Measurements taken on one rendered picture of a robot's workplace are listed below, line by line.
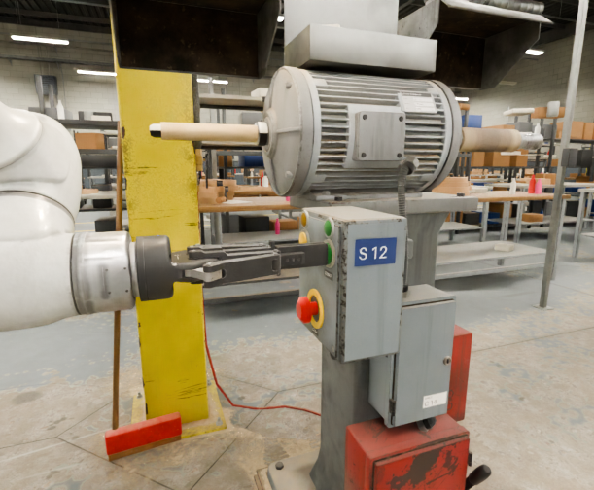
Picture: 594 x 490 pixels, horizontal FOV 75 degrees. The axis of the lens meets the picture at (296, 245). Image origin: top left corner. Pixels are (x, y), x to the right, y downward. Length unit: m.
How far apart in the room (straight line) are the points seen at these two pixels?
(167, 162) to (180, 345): 0.79
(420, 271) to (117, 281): 0.65
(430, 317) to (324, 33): 0.57
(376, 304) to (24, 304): 0.40
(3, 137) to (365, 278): 0.44
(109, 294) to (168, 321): 1.34
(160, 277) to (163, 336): 1.37
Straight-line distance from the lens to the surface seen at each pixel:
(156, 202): 1.66
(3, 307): 0.46
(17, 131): 0.53
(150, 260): 0.44
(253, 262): 0.45
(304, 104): 0.72
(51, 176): 0.53
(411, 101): 0.83
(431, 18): 1.03
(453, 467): 1.02
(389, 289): 0.55
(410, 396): 0.87
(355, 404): 0.95
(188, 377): 1.90
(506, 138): 1.12
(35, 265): 0.45
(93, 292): 0.45
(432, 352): 0.85
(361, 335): 0.55
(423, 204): 0.85
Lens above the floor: 1.19
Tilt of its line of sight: 12 degrees down
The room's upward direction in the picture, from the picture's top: straight up
